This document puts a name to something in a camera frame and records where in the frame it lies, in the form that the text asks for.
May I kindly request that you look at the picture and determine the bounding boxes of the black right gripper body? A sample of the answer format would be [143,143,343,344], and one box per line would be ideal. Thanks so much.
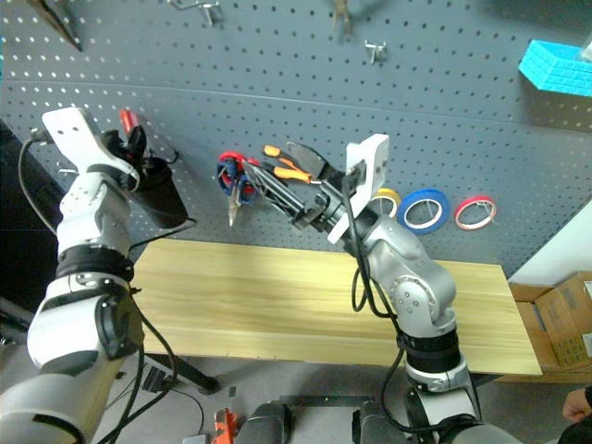
[291,173,348,232]

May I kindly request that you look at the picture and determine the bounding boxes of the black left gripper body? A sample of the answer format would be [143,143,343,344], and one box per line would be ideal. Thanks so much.
[101,129,140,177]

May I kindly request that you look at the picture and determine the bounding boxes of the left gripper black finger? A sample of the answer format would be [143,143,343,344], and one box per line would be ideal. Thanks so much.
[130,124,148,162]

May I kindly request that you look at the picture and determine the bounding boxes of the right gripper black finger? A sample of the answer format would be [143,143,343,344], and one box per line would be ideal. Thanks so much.
[243,161,309,221]
[286,142,346,182]

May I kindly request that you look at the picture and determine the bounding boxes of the small orange black pliers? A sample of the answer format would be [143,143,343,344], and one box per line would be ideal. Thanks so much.
[262,144,323,186]

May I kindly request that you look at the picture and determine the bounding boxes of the red handled screwdriver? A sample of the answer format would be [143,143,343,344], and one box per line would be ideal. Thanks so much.
[118,109,140,136]

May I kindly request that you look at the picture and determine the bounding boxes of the blue tape roll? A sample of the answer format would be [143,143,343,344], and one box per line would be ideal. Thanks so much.
[397,188,450,235]

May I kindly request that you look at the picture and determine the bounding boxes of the grey metal pegboard wall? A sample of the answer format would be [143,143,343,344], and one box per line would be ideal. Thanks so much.
[0,0,592,278]

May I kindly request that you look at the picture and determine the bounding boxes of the bystander bare hand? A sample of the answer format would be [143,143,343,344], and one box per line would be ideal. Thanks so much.
[562,388,588,423]

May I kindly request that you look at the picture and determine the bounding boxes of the black plastic cup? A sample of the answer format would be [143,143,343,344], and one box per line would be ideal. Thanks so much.
[131,156,190,230]

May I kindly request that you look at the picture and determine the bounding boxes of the yellow tape roll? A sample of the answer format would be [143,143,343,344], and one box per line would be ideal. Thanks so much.
[372,188,402,218]

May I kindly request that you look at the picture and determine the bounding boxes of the red tape roll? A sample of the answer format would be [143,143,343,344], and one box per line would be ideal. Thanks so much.
[454,195,499,231]

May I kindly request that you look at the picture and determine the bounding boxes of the black cabinet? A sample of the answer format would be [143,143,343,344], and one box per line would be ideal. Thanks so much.
[0,119,61,320]

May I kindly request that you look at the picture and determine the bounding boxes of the silver double pegboard hook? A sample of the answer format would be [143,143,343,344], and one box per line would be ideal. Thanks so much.
[166,0,223,27]

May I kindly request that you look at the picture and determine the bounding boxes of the black crossbar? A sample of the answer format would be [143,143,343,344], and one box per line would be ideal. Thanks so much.
[279,395,376,409]

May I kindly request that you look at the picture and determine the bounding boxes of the metal table leg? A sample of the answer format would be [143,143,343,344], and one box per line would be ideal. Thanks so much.
[141,353,222,395]

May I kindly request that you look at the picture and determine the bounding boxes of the plain cardboard box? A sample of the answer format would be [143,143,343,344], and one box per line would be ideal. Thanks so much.
[508,281,592,384]

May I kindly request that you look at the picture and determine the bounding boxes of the dark rounded shape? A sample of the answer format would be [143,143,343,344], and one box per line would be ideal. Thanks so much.
[353,400,408,444]
[240,401,293,444]

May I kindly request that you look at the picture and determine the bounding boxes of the orange black floor object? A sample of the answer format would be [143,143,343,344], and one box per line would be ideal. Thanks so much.
[213,409,240,444]

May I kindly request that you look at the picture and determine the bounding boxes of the blue plastic basket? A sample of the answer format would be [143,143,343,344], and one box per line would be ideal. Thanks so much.
[518,40,592,97]

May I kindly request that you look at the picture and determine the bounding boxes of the printed cardboard box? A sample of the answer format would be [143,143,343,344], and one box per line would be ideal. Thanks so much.
[536,272,592,371]

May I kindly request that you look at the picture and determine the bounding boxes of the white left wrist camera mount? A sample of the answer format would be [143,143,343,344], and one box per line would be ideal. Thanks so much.
[41,106,140,186]

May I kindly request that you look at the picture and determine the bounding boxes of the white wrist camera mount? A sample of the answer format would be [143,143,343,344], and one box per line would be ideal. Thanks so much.
[326,133,391,245]
[41,106,140,186]

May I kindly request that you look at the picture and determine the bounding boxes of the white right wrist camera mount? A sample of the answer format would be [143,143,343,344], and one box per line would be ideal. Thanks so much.
[326,133,391,245]

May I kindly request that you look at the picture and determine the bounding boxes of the red handled scissors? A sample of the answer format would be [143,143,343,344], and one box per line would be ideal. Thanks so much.
[216,150,261,228]

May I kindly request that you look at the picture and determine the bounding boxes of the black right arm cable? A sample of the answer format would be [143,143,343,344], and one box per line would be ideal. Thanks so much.
[341,170,413,436]

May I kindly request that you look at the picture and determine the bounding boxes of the thin black floor cable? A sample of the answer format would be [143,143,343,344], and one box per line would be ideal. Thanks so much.
[173,388,205,438]

